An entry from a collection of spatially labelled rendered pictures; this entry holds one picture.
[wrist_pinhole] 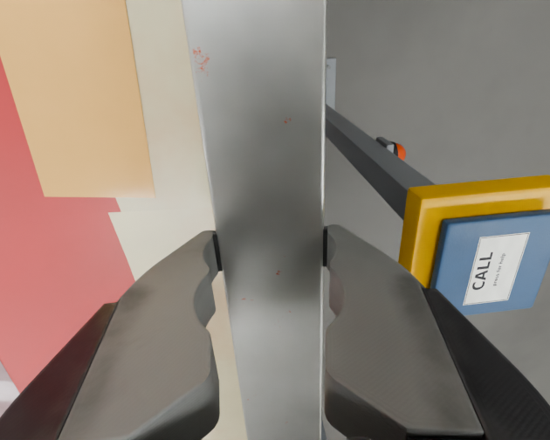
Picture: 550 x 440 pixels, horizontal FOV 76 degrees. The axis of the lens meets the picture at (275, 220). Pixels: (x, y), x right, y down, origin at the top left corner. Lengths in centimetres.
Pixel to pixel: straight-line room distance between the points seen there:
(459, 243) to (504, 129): 126
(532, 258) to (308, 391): 25
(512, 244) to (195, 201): 26
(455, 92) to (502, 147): 30
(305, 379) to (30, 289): 14
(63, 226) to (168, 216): 5
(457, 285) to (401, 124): 105
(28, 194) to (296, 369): 14
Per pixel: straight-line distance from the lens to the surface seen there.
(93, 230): 18
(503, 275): 36
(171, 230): 17
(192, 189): 16
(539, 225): 35
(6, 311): 24
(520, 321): 220
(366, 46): 126
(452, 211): 32
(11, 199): 19
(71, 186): 17
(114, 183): 17
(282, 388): 18
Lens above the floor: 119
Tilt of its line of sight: 62 degrees down
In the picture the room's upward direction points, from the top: 168 degrees clockwise
